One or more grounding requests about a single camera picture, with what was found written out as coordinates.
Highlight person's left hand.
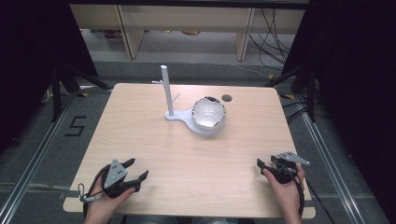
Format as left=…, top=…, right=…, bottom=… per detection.
left=83, top=165, right=137, bottom=220

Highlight black metal stand legs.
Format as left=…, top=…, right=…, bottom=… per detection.
left=50, top=63, right=110, bottom=123
left=263, top=63, right=318, bottom=123

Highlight person's right hand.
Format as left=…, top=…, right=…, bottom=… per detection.
left=262, top=163, right=306, bottom=220

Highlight bundle of black cables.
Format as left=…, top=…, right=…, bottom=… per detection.
left=247, top=8, right=295, bottom=71

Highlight white stand with round base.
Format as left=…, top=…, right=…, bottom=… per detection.
left=151, top=64, right=227, bottom=137

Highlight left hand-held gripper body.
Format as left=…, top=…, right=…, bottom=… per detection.
left=102, top=159, right=143, bottom=200

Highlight dark curtain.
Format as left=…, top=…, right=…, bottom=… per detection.
left=281, top=0, right=396, bottom=216
left=0, top=0, right=99, bottom=155

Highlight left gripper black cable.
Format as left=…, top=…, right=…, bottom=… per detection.
left=77, top=167, right=108, bottom=218

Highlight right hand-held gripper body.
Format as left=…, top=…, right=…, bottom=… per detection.
left=267, top=151, right=311, bottom=185

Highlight white floor cable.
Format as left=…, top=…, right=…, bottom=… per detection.
left=228, top=63, right=271, bottom=79

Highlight metal floor rail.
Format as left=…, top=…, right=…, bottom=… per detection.
left=297, top=92, right=366, bottom=224
left=0, top=92, right=78, bottom=224

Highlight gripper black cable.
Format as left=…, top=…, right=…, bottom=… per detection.
left=77, top=167, right=108, bottom=218
left=292, top=174, right=336, bottom=224

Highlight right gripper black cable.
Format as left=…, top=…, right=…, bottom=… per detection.
left=292, top=174, right=336, bottom=224

